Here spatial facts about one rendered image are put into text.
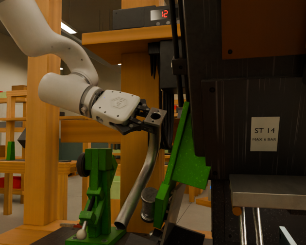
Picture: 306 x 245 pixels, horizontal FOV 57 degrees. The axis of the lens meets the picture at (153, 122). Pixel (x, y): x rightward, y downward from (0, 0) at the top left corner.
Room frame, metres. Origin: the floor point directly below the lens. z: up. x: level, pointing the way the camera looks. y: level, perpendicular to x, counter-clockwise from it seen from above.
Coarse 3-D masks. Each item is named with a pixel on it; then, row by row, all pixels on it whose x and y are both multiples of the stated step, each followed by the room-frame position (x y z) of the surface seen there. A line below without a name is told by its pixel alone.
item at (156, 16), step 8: (144, 8) 0.87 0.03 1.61; (152, 8) 0.87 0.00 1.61; (160, 8) 0.86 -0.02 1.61; (168, 8) 0.85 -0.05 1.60; (176, 8) 0.85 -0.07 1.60; (144, 16) 0.87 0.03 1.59; (152, 16) 0.87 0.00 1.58; (160, 16) 0.86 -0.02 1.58; (168, 16) 0.85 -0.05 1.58; (176, 16) 0.85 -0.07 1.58; (144, 24) 0.87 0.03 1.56; (152, 24) 0.87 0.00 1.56; (160, 24) 0.86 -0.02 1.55; (168, 24) 0.85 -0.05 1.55
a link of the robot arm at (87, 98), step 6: (90, 90) 0.71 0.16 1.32; (96, 90) 0.71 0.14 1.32; (84, 96) 0.70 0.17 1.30; (90, 96) 0.70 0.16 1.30; (84, 102) 0.70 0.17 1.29; (90, 102) 0.71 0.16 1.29; (84, 108) 0.70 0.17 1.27; (90, 108) 0.72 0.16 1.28; (84, 114) 0.73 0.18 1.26; (90, 114) 0.73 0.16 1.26
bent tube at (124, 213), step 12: (156, 108) 0.71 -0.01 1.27; (156, 120) 0.68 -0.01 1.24; (156, 144) 0.74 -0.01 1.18; (156, 156) 0.76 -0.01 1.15; (144, 168) 0.74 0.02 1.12; (144, 180) 0.72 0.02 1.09; (132, 192) 0.69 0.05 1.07; (132, 204) 0.67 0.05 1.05; (120, 216) 0.64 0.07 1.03; (120, 228) 0.65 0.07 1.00
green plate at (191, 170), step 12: (180, 120) 0.56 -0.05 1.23; (180, 132) 0.56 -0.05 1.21; (180, 144) 0.57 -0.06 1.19; (192, 144) 0.57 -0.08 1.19; (180, 156) 0.57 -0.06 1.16; (192, 156) 0.57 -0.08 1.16; (168, 168) 0.57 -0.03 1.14; (180, 168) 0.57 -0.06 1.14; (192, 168) 0.57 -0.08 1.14; (204, 168) 0.56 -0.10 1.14; (168, 180) 0.57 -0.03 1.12; (180, 180) 0.57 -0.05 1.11; (192, 180) 0.57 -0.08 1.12; (204, 180) 0.56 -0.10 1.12
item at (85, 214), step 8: (112, 160) 0.90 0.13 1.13; (112, 168) 0.92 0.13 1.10; (112, 176) 0.90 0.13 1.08; (88, 192) 0.83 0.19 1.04; (96, 192) 0.83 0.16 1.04; (88, 200) 0.85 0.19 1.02; (104, 200) 0.85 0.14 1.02; (88, 208) 0.81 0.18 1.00; (96, 208) 0.83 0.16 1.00; (80, 216) 0.79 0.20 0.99; (88, 216) 0.78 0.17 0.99; (96, 216) 0.81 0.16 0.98; (80, 224) 0.81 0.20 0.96; (88, 224) 0.80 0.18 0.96; (96, 224) 0.80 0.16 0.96
